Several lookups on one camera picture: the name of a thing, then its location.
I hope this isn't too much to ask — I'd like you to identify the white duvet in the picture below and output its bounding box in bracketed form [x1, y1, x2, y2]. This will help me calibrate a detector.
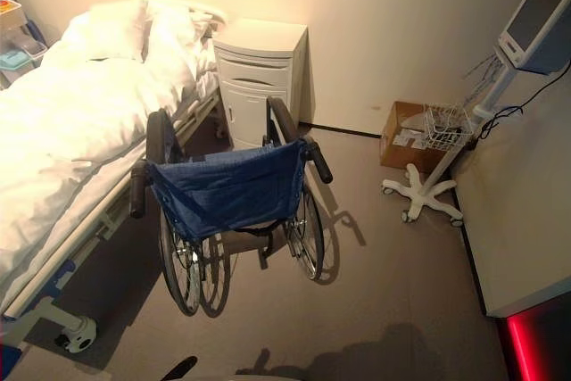
[0, 55, 198, 285]

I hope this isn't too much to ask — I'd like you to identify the dark panel with red glow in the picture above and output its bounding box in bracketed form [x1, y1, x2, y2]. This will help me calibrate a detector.
[492, 302, 571, 381]

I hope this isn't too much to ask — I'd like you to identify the wheelchair with blue fabric back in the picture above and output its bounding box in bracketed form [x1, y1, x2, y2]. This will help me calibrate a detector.
[128, 95, 335, 316]

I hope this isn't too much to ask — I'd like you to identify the black power cable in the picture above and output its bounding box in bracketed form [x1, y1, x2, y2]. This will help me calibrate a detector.
[477, 79, 550, 145]

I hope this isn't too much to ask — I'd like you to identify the light blue plastic container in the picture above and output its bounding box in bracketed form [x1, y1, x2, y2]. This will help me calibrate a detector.
[0, 50, 33, 73]

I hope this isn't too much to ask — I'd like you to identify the white hospital bed frame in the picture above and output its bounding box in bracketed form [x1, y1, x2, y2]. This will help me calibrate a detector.
[0, 2, 234, 352]

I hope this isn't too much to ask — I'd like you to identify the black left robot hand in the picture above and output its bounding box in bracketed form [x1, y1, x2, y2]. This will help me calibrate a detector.
[160, 355, 199, 381]

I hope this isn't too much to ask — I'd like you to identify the grey monitor lead bundle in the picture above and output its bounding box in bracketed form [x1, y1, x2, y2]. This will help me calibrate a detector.
[462, 51, 506, 108]

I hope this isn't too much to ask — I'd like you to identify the white pillow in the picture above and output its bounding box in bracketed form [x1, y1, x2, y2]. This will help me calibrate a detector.
[143, 0, 220, 93]
[59, 0, 151, 64]

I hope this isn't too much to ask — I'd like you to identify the supply cart with bins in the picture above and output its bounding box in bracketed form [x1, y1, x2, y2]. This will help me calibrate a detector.
[0, 0, 49, 89]

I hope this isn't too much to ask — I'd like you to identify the white wire basket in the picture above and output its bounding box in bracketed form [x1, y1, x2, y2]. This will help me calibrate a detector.
[420, 102, 475, 151]

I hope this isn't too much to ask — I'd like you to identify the white medical monitor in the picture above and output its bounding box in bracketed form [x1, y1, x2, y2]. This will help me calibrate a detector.
[498, 0, 571, 77]

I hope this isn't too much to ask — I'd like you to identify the brown cardboard box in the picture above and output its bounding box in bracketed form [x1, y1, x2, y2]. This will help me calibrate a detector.
[379, 100, 452, 175]

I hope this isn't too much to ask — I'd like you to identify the white wheeled monitor stand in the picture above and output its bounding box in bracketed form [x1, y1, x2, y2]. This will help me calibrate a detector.
[381, 57, 510, 227]

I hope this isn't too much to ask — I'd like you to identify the white bedside cabinet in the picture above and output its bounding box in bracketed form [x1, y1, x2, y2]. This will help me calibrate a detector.
[211, 17, 310, 151]

